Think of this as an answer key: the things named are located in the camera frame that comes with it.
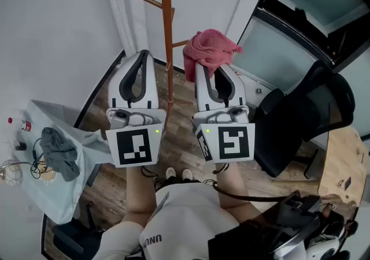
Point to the small dark card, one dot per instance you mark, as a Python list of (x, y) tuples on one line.
[(347, 183)]

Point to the bundle of white pipes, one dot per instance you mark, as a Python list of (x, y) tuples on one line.
[(118, 7)]

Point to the pink cloth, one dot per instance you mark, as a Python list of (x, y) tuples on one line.
[(208, 48)]

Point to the white headset device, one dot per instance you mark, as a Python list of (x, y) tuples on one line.
[(321, 248)]

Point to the grey cloth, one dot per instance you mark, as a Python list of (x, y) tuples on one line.
[(57, 152)]

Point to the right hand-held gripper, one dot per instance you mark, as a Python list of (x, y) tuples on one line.
[(234, 143)]

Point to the person's white shirt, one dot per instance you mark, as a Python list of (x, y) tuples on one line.
[(185, 215)]

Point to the black chest-mounted rig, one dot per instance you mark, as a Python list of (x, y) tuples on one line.
[(260, 235)]

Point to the round tan dish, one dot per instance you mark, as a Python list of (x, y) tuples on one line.
[(49, 176)]

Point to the wooden coat rack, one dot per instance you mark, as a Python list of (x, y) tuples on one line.
[(166, 22)]

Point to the wooden table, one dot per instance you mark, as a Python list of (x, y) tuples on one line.
[(341, 155)]

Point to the black office chair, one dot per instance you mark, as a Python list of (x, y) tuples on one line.
[(289, 126)]

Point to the person's black trousers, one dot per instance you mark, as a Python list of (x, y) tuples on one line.
[(173, 180)]

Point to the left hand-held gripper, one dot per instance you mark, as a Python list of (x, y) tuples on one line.
[(133, 146)]

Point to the small black device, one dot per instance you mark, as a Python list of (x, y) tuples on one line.
[(20, 146)]

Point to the red-capped plastic bottle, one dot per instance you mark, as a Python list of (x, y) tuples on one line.
[(23, 125)]

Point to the pale blue tablecloth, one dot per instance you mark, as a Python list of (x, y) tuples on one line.
[(57, 195)]

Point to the person's left forearm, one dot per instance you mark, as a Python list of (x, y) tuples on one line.
[(138, 189)]

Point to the person's right forearm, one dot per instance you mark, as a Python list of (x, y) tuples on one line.
[(231, 178)]

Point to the black framed glass door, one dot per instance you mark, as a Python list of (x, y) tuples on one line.
[(277, 51)]

